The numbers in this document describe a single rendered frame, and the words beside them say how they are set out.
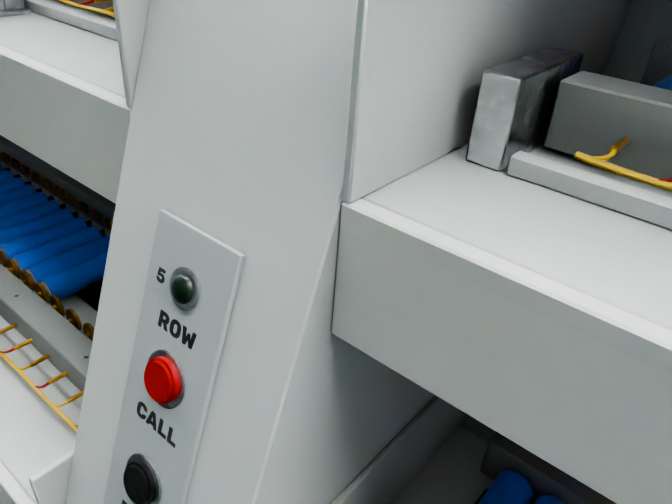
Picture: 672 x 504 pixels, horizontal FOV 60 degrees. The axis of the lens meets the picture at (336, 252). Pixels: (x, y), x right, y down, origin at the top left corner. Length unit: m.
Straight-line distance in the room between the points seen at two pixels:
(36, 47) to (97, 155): 0.07
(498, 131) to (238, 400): 0.11
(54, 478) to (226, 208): 0.15
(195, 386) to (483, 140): 0.12
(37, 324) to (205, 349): 0.21
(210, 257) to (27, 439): 0.20
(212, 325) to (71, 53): 0.15
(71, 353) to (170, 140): 0.19
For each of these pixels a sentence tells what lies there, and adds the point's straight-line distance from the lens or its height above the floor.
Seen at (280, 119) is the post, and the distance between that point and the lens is 0.17.
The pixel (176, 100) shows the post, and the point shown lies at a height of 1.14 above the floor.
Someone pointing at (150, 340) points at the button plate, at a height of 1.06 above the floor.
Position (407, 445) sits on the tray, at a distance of 0.29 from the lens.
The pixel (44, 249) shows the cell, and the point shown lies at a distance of 0.47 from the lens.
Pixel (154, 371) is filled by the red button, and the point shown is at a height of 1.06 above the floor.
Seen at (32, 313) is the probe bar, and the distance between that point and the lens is 0.40.
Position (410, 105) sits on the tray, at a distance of 0.16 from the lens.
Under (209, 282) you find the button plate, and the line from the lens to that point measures 0.18.
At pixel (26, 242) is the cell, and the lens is 0.49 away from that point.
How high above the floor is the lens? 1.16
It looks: 17 degrees down
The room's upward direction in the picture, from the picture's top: 16 degrees clockwise
